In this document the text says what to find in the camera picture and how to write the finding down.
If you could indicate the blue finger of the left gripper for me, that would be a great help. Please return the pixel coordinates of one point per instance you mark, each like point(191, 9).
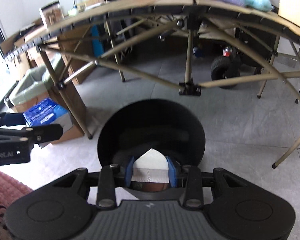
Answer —
point(12, 119)
point(43, 134)

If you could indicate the black cart wheel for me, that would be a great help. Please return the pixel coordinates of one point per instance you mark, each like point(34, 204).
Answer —
point(224, 68)

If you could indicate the clear jar with snacks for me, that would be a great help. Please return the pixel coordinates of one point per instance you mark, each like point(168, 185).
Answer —
point(51, 13)

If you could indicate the black round trash bin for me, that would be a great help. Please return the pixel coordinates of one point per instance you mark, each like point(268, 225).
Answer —
point(162, 125)

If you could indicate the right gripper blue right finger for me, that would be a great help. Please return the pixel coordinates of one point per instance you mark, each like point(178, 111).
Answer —
point(172, 172)

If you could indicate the light blue plush toy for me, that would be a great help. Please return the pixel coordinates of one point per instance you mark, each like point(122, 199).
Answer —
point(261, 5)

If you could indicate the cardboard box with green liner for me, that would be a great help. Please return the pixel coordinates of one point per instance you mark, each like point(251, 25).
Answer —
point(37, 85)

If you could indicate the blue tissue pack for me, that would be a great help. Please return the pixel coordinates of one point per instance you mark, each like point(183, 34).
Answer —
point(48, 112)

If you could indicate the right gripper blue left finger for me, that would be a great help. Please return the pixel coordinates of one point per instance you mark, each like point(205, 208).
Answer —
point(129, 170)

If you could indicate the pink floor rug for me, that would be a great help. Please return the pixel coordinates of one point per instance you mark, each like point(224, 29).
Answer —
point(10, 191)

